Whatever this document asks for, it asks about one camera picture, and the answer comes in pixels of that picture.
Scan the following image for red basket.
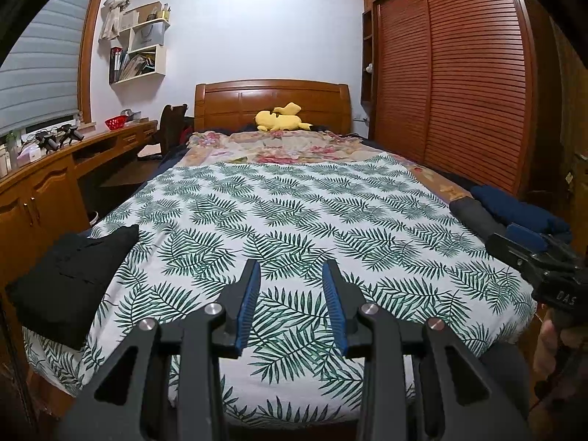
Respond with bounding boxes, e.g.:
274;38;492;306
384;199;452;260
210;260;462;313
105;115;128;130

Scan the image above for wooden headboard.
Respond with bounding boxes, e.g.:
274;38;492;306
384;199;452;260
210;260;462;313
194;79;352;135

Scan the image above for yellow plush toy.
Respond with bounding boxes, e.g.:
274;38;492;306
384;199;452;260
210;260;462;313
254;103;312;132

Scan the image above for tied white curtain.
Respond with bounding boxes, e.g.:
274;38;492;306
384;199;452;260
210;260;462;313
98;0;132;41

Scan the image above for dark wooden chair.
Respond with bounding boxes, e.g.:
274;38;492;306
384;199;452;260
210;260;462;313
154;104;190;156

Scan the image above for black gadgets on desk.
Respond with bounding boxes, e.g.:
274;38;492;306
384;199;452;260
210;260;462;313
35;123;84;153

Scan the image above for white wall shelf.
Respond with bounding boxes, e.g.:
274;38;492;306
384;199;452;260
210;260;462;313
108;1;171;87

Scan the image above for wooden desk cabinet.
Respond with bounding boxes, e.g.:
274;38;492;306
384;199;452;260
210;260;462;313
0;118;159;286

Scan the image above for dark grey folded garment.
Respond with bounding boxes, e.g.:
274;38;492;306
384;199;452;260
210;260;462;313
449;197;506;242

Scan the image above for grey window blind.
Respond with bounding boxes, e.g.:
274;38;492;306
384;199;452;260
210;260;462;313
1;0;91;135

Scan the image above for leaf print bed sheet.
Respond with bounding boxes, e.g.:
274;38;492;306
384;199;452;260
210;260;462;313
24;154;536;428

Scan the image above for floral quilt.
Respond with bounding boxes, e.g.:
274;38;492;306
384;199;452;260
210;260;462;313
176;128;473;203

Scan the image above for wooden louvered wardrobe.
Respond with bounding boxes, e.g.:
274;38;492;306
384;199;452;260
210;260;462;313
361;0;571;215

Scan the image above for right hand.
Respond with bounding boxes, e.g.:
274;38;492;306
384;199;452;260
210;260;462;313
533;309;559;380

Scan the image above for black folded garment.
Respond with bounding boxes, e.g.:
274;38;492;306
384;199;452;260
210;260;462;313
6;224;139;351

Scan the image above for navy blue suit jacket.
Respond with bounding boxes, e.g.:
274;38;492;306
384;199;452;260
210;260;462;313
470;185;572;243

